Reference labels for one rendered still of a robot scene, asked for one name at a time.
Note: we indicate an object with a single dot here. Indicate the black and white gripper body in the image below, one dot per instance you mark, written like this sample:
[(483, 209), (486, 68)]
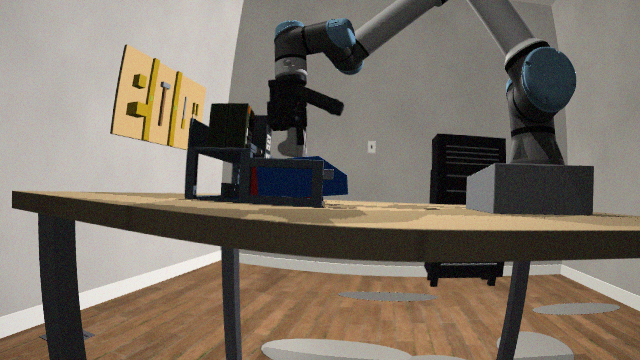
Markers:
[(285, 111)]

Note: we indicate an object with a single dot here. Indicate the grey metal shelf rack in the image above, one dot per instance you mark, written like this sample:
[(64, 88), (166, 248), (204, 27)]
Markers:
[(240, 185)]

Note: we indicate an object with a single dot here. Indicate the dark grey case with orange latches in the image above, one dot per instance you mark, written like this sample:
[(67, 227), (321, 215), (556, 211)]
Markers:
[(262, 133)]

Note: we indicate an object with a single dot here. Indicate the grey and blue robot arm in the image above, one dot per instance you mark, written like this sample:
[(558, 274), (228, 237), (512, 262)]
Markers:
[(544, 79)]

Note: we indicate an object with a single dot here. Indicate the blue bin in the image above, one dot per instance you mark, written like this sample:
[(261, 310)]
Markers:
[(291, 182)]

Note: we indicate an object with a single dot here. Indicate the olive green case with orange latches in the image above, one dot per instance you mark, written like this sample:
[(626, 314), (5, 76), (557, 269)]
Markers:
[(230, 125)]

